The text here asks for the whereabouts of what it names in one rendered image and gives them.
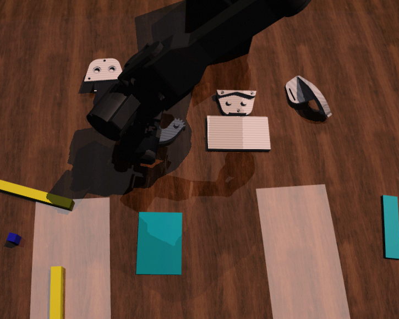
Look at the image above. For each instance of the small blue cube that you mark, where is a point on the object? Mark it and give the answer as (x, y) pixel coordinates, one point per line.
(14, 238)

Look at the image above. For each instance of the pink trapezoid plate with holes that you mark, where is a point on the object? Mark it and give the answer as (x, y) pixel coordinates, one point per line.
(236, 103)

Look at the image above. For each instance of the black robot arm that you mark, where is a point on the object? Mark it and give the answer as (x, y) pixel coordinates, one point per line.
(175, 65)

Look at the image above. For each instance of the pink plate with two round holes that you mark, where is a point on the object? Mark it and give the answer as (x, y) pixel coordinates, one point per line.
(104, 75)

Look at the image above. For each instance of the teal rectangular plate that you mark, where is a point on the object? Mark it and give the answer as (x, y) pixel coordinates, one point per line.
(159, 248)

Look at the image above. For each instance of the yellow rectangular bar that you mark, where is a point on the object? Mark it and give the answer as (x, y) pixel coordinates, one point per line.
(56, 295)

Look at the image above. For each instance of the teal rectangular block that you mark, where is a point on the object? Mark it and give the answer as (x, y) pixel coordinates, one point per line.
(390, 226)

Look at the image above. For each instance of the yellow flat bar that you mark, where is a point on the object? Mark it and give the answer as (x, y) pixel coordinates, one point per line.
(35, 194)

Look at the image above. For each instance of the pink rectangular plate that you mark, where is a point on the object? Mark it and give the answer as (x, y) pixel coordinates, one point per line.
(237, 133)

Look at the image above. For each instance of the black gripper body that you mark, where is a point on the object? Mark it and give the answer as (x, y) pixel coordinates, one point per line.
(141, 146)

